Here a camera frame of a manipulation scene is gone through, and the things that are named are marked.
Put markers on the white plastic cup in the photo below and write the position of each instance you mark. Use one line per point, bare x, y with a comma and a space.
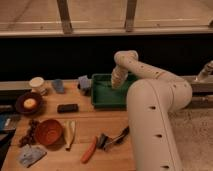
38, 85

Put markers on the orange carrot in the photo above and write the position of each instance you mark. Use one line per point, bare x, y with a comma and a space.
89, 152

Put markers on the dark bowl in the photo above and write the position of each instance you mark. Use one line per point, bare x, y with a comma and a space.
19, 103

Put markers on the orange bowl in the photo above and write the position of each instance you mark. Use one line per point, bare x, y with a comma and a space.
48, 132

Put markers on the blue grey box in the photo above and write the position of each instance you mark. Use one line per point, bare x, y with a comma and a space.
84, 83

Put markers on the blue grey cloth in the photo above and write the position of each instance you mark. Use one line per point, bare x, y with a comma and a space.
30, 155

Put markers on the bunch of dark grapes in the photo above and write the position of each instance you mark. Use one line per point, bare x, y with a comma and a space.
28, 138

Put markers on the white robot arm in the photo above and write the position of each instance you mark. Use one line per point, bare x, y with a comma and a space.
149, 100

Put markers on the green plastic bin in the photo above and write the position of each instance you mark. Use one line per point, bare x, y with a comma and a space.
103, 96

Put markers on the yellow round fruit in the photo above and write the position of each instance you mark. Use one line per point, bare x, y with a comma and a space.
30, 103

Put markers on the black rectangular block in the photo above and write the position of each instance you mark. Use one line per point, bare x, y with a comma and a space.
66, 108

